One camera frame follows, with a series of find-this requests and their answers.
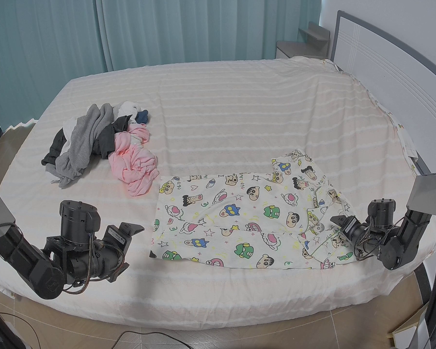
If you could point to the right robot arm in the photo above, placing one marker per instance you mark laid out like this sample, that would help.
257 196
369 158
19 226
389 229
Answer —
403 238

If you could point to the white printed pyjama top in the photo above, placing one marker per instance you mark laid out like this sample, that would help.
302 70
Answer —
239 224

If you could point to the bed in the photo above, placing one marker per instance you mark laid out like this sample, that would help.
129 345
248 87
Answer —
239 115

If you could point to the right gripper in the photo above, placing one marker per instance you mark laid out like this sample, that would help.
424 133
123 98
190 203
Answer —
354 233

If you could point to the dark blue garment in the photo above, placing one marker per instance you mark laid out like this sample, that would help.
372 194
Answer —
142 117

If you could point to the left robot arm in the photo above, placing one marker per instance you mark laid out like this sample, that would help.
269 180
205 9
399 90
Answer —
40 267

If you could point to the grey bedside table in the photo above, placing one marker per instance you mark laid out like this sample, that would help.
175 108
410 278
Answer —
298 47

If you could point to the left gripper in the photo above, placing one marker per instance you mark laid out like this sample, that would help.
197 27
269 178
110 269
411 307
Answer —
116 238

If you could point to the black garment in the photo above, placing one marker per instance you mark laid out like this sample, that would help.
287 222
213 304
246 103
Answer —
107 144

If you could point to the grey garment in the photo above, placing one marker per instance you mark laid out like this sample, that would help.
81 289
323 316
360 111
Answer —
83 140

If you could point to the white garment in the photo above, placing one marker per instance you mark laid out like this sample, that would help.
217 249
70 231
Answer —
129 109

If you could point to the pink garment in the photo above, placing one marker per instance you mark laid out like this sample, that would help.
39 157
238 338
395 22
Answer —
134 165

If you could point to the blue-green curtain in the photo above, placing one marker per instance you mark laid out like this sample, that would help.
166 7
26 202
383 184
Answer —
40 35
203 20

